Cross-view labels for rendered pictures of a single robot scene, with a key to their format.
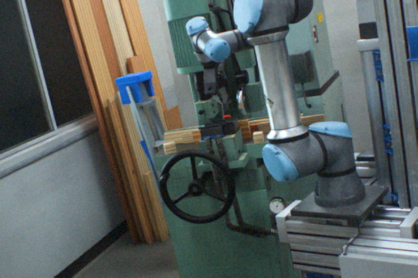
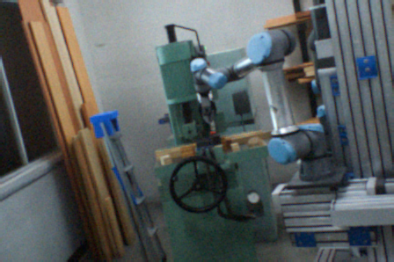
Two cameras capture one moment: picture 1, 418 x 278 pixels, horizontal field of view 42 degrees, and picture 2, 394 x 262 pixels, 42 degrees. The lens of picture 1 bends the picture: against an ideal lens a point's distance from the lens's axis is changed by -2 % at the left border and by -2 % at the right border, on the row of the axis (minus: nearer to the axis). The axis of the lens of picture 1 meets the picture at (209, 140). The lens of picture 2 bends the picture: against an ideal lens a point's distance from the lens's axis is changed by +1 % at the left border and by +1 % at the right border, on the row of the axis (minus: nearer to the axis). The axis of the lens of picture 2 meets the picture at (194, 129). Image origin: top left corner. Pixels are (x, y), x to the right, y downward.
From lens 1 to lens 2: 0.76 m
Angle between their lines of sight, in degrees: 15
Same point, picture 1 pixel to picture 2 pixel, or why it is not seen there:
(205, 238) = (196, 229)
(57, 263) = not seen: outside the picture
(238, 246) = (222, 233)
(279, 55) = (280, 77)
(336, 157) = (317, 146)
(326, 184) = (310, 165)
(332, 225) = (316, 194)
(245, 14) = (259, 51)
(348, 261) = (337, 213)
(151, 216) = (111, 236)
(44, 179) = (24, 206)
